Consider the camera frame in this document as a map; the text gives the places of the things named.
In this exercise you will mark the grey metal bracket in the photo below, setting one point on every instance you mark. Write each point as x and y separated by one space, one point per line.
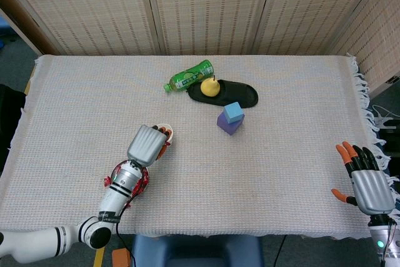
394 80

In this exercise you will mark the black equipment box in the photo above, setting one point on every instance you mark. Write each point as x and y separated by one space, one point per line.
392 142

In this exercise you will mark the orange block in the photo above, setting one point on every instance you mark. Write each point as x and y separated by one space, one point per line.
121 257

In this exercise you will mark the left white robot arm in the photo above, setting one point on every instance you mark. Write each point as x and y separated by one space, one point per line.
125 182

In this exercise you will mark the black oval plate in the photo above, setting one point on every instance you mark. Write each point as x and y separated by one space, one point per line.
240 95

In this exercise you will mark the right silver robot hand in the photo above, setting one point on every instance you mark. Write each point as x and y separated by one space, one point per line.
372 192

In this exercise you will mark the woven folding screen panel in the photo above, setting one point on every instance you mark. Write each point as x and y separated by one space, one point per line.
93 7
312 7
381 29
212 7

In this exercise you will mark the green plastic drink bottle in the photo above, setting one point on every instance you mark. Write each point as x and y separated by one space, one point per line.
187 79

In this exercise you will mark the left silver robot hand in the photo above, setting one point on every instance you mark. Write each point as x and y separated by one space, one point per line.
145 145

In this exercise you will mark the white paper cup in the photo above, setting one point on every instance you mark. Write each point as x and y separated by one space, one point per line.
170 138

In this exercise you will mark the blue object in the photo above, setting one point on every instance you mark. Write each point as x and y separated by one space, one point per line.
4 27

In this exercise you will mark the white woven tablecloth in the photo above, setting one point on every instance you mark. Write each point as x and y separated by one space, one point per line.
250 170

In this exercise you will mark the yellow pear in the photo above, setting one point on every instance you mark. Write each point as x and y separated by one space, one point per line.
210 88

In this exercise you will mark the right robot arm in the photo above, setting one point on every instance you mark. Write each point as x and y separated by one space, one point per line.
379 239

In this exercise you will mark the light blue foam cube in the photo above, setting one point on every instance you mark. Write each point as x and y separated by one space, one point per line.
233 112

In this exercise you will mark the purple foam cube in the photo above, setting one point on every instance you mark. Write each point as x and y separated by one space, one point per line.
228 127

